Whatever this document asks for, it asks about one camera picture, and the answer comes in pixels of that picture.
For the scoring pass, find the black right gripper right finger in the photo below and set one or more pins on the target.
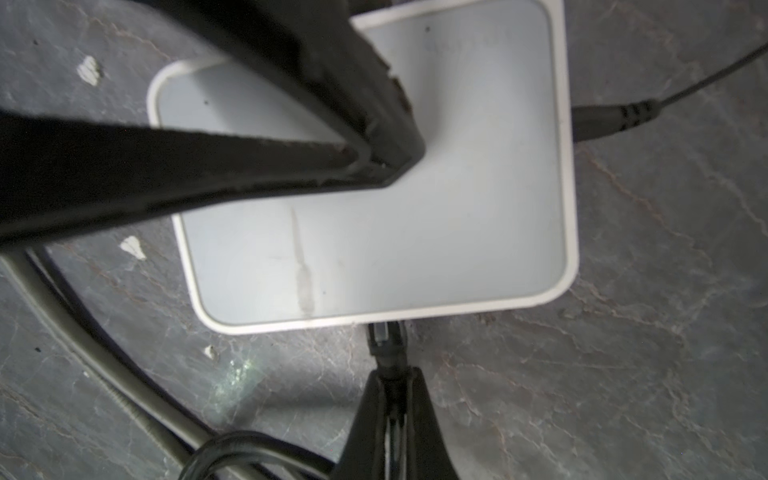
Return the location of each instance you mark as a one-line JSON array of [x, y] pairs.
[[426, 454]]

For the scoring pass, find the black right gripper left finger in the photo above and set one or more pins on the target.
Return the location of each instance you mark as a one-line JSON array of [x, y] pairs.
[[363, 456]]

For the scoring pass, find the black power adapter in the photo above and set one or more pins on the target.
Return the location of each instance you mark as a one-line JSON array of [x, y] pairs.
[[600, 121]]

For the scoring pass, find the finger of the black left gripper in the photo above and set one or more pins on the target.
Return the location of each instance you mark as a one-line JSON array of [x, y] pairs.
[[61, 178]]

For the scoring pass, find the white network switch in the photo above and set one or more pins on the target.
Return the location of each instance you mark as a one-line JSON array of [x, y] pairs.
[[485, 221]]

